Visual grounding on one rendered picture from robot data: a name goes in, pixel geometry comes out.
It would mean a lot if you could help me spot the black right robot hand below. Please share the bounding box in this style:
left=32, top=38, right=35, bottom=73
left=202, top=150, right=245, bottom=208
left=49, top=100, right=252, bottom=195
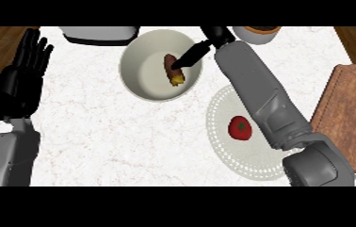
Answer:
left=170, top=25, right=238, bottom=71

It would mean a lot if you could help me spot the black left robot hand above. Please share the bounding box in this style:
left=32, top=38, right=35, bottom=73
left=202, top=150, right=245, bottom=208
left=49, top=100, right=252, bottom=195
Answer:
left=0, top=27, right=56, bottom=122

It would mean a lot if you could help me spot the brown sweet potato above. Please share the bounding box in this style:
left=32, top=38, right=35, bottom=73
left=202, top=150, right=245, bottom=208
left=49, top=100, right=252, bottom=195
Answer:
left=162, top=53, right=186, bottom=88

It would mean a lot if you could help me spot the cream round bowl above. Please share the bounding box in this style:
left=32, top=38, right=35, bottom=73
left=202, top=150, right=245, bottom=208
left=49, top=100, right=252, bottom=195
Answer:
left=118, top=28, right=204, bottom=103

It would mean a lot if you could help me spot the white round placemat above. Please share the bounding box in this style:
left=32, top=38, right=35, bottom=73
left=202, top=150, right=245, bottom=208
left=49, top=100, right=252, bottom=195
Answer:
left=204, top=84, right=304, bottom=182

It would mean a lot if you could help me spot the white pot with brown rim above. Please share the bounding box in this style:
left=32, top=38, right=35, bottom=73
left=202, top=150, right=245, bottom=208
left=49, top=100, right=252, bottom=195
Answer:
left=230, top=25, right=283, bottom=46

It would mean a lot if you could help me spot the red tomato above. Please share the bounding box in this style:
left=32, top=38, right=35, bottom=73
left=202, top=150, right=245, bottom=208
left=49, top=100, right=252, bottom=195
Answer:
left=226, top=115, right=254, bottom=141

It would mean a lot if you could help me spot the brown wooden cutting board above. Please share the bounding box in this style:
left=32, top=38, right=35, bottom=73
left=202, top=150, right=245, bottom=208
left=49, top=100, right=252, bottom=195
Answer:
left=309, top=63, right=356, bottom=172

